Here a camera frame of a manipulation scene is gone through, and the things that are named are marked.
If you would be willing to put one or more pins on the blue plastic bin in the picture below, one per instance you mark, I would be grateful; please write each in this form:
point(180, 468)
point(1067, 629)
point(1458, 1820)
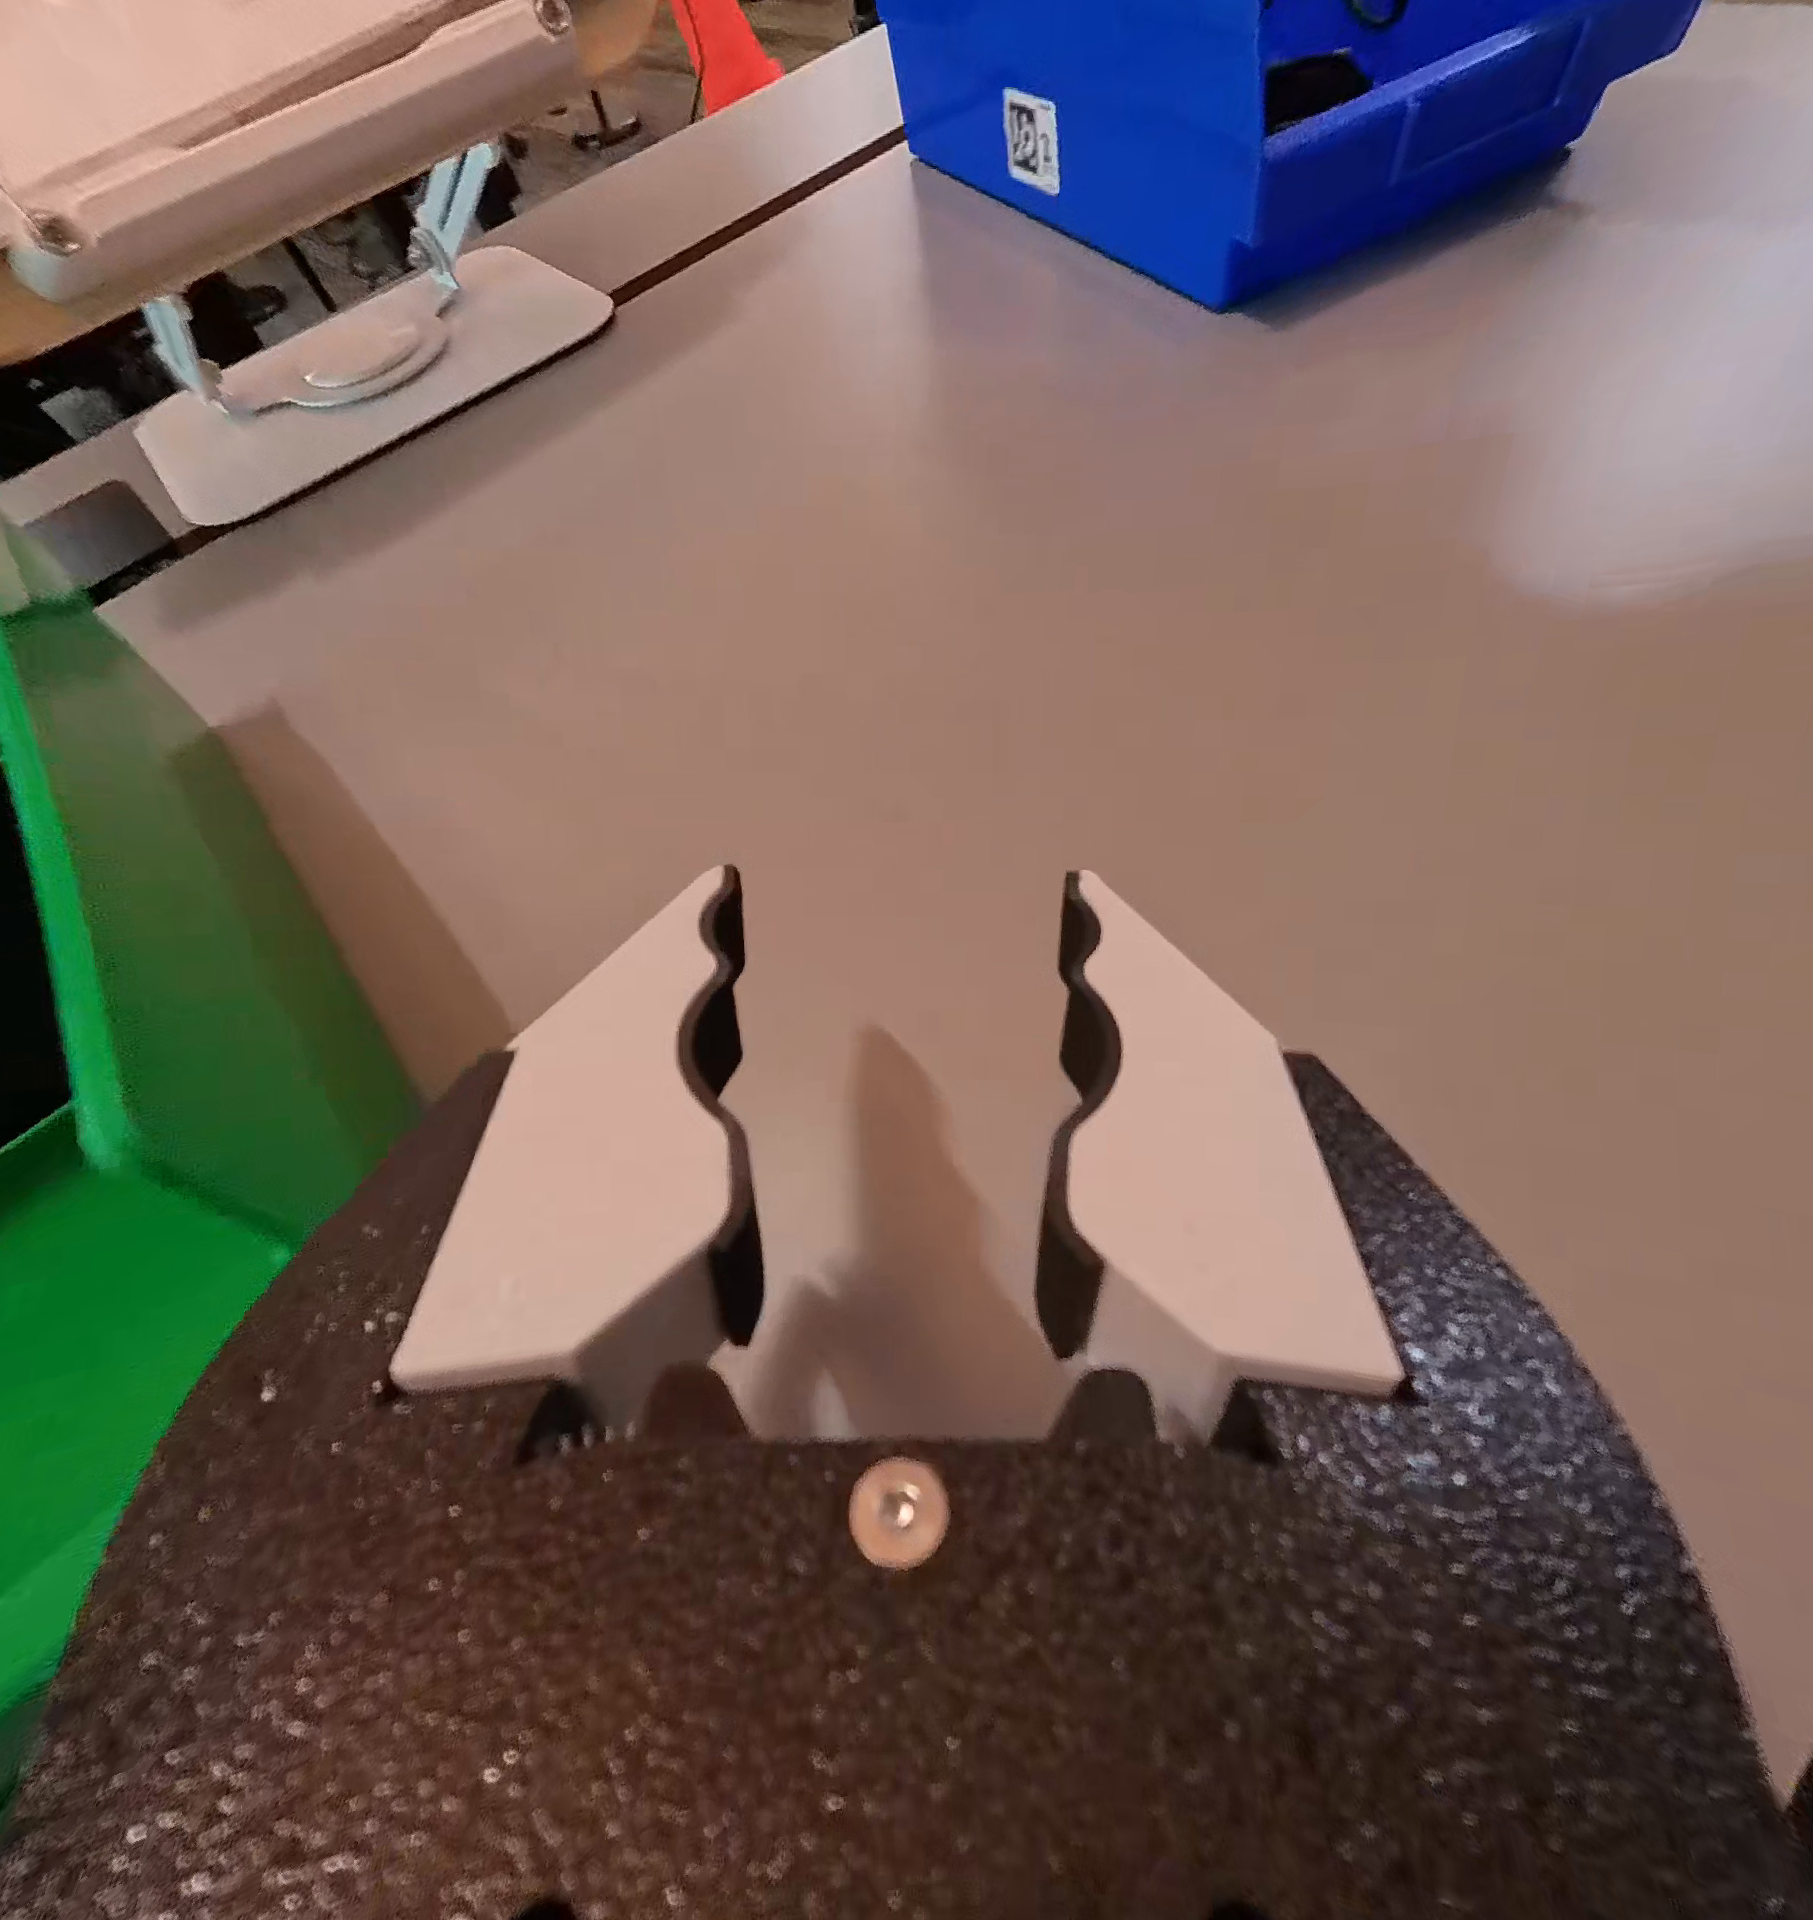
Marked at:
point(1190, 150)

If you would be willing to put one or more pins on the orange traffic cone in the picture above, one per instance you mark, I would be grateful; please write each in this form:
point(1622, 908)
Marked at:
point(728, 51)

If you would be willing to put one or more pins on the green plastic bin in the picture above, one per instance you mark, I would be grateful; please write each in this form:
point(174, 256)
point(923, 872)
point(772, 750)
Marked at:
point(142, 976)

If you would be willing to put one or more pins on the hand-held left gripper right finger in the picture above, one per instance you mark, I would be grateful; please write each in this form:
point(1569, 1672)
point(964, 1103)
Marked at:
point(1221, 1201)

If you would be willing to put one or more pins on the blue-header exercise sheet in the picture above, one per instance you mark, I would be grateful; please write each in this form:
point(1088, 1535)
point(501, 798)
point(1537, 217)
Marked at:
point(172, 92)

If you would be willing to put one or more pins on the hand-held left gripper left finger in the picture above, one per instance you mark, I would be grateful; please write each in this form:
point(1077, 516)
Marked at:
point(578, 1201)

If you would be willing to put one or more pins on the wooden book stand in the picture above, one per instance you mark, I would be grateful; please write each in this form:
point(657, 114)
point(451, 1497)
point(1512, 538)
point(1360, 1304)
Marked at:
point(532, 310)

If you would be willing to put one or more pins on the light grey desk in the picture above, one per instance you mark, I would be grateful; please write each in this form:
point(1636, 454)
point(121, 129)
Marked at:
point(1149, 677)

